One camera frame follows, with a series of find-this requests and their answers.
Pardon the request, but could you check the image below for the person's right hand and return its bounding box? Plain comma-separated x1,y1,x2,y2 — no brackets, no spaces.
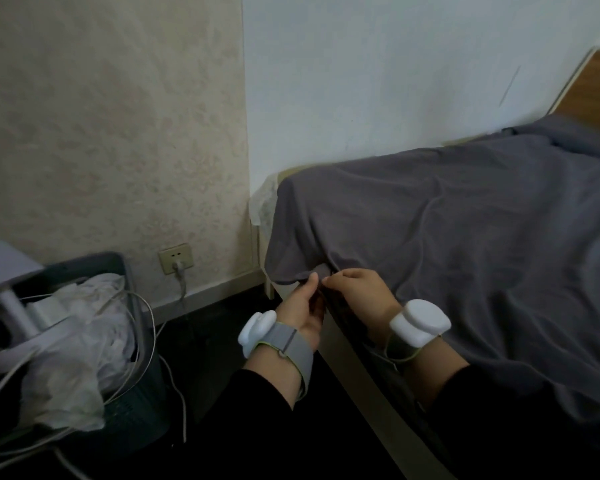
322,268,403,345

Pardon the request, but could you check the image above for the person's left hand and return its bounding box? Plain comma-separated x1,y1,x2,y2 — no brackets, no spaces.
275,272,327,353

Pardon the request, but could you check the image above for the gray duvet cover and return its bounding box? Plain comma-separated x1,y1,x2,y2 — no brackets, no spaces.
263,113,600,445

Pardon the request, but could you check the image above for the person's left forearm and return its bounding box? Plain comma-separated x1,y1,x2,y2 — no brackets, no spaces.
195,342,306,480

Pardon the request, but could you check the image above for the person's right forearm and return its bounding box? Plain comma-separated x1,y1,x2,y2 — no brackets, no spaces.
402,337,600,480

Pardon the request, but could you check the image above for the white patterned bed sheet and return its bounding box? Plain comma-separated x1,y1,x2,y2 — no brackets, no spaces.
249,172,281,241

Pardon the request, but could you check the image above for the white baseboard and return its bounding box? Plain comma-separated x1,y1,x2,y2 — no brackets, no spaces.
147,268,269,325

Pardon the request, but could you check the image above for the dark green plastic basket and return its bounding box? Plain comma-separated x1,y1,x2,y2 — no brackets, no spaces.
0,252,173,461

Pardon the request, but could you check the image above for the white crumpled plastic bag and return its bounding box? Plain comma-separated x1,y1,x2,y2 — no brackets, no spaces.
19,272,141,433

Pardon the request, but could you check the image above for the white stand appliance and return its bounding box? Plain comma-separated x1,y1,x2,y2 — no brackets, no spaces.
0,239,76,375

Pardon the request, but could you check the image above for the wooden slatted headboard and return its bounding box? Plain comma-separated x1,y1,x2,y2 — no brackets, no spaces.
547,47,600,135

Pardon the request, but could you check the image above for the white wrist tracker gray strap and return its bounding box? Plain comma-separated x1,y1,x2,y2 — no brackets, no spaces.
237,309,315,401
382,298,452,365

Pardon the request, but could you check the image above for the white power cable with plug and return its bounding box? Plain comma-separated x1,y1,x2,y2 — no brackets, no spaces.
155,262,189,445

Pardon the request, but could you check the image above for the cream wall socket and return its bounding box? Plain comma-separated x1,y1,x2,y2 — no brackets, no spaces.
158,243,195,275

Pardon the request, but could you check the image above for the thin white wire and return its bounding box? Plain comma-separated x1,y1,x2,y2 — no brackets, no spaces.
0,289,159,480

